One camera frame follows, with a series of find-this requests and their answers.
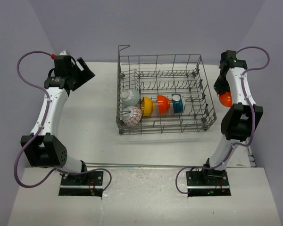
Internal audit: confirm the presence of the orange plastic bowl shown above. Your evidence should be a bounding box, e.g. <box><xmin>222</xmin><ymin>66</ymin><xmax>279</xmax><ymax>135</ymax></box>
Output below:
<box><xmin>218</xmin><ymin>92</ymin><xmax>233</xmax><ymax>107</ymax></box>

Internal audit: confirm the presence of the pale green ceramic bowl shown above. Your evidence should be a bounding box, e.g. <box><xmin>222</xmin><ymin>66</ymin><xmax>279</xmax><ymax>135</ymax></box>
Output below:
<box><xmin>121</xmin><ymin>89</ymin><xmax>140</xmax><ymax>107</ymax></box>

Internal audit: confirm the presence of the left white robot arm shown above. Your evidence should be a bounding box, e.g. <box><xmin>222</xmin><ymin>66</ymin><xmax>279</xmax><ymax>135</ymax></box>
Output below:
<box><xmin>20</xmin><ymin>50</ymin><xmax>95</xmax><ymax>185</ymax></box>

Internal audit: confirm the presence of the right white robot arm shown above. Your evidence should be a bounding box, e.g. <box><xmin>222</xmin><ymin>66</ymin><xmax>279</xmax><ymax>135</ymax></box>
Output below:
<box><xmin>201</xmin><ymin>50</ymin><xmax>263</xmax><ymax>185</ymax></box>

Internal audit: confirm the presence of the teal white bowl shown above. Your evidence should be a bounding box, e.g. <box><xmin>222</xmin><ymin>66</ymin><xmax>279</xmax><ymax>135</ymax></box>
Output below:
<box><xmin>172</xmin><ymin>94</ymin><xmax>185</xmax><ymax>114</ymax></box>

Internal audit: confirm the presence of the orange white bowl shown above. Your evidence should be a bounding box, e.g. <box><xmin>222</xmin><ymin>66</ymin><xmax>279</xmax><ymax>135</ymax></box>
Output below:
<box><xmin>157</xmin><ymin>95</ymin><xmax>170</xmax><ymax>115</ymax></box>

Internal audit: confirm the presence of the red patterned white bowl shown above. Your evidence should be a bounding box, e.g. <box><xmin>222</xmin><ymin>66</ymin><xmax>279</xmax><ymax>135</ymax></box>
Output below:
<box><xmin>121</xmin><ymin>106</ymin><xmax>142</xmax><ymax>126</ymax></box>

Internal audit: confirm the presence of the yellow bowl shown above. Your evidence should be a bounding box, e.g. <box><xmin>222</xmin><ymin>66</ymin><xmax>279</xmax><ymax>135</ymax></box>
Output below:
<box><xmin>141</xmin><ymin>97</ymin><xmax>155</xmax><ymax>117</ymax></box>

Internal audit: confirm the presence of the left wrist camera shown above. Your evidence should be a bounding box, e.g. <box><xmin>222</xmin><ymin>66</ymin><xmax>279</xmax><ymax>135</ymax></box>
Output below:
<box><xmin>59</xmin><ymin>50</ymin><xmax>70</xmax><ymax>56</ymax></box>

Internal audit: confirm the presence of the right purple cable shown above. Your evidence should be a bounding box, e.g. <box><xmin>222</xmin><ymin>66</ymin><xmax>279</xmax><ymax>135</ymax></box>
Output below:
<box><xmin>175</xmin><ymin>46</ymin><xmax>271</xmax><ymax>195</ymax></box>

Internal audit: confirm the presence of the purple cable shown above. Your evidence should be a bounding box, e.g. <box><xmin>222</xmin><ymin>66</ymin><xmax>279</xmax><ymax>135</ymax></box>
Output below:
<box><xmin>14</xmin><ymin>50</ymin><xmax>112</xmax><ymax>193</ymax></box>
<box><xmin>175</xmin><ymin>46</ymin><xmax>271</xmax><ymax>195</ymax></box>

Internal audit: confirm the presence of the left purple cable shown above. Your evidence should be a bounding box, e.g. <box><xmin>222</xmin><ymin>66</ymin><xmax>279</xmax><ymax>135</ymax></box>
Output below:
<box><xmin>14</xmin><ymin>50</ymin><xmax>112</xmax><ymax>193</ymax></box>

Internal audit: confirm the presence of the grey wire dish rack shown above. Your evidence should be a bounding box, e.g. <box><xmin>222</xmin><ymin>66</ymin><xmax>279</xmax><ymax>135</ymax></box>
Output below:
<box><xmin>116</xmin><ymin>45</ymin><xmax>217</xmax><ymax>135</ymax></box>

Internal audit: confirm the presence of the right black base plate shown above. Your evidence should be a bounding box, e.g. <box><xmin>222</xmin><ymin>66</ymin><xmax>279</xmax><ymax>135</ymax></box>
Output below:
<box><xmin>186</xmin><ymin>169</ymin><xmax>229</xmax><ymax>187</ymax></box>

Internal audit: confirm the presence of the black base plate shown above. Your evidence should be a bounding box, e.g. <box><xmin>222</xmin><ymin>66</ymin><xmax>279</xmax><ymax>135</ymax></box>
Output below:
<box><xmin>61</xmin><ymin>171</ymin><xmax>104</xmax><ymax>188</ymax></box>
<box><xmin>186</xmin><ymin>169</ymin><xmax>229</xmax><ymax>187</ymax></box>

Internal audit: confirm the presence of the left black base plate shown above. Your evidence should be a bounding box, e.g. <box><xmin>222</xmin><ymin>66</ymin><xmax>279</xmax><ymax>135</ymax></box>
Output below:
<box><xmin>61</xmin><ymin>171</ymin><xmax>104</xmax><ymax>188</ymax></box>

